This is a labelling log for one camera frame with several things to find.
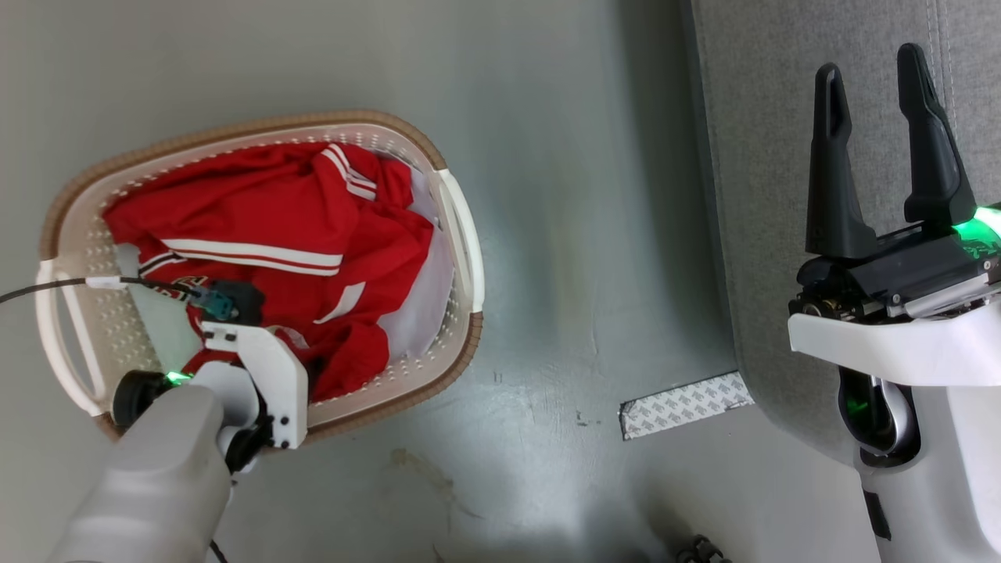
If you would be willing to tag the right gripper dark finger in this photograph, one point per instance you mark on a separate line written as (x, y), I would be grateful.
(934, 172)
(833, 195)

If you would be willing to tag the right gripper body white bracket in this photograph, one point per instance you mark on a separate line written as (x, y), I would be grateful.
(915, 344)

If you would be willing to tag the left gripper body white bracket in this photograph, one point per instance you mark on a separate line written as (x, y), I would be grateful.
(266, 375)

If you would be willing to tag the red white-striped garment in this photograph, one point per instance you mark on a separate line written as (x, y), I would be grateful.
(274, 211)

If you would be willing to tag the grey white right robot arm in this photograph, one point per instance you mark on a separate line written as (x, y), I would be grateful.
(954, 477)

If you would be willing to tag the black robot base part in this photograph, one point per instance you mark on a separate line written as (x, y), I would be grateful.
(701, 552)

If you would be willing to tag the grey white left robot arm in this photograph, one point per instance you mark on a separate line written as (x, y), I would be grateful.
(148, 485)

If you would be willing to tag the white woven-rim laundry basket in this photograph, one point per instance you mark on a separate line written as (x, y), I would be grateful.
(78, 234)

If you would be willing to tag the grey fabric sofa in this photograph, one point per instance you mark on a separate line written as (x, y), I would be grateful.
(751, 156)

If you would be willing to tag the white cloth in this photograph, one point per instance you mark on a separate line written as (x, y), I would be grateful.
(422, 313)

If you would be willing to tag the white printed tape strip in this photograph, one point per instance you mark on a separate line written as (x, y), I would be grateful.
(680, 407)

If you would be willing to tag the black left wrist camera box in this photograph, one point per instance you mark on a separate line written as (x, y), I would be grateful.
(238, 301)

